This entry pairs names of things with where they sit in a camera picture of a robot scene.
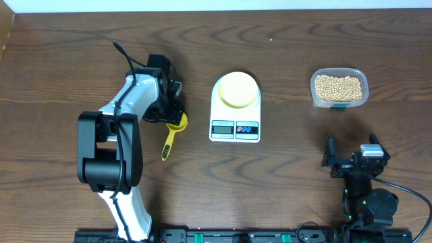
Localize yellow plastic measuring scoop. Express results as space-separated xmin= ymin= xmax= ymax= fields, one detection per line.
xmin=161 ymin=113 xmax=188 ymax=161

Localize white digital kitchen scale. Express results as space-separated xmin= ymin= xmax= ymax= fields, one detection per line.
xmin=209 ymin=75 xmax=261 ymax=143

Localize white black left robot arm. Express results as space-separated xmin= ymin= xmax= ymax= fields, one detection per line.
xmin=77 ymin=60 xmax=184 ymax=242

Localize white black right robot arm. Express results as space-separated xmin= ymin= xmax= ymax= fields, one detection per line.
xmin=321 ymin=133 xmax=399 ymax=242

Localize yellow plastic bowl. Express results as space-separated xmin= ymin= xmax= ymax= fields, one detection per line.
xmin=218 ymin=72 xmax=259 ymax=109

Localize clear container of soybeans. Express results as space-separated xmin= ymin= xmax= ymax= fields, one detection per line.
xmin=310 ymin=67 xmax=369 ymax=109

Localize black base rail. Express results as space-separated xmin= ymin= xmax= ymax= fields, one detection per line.
xmin=73 ymin=229 xmax=412 ymax=243

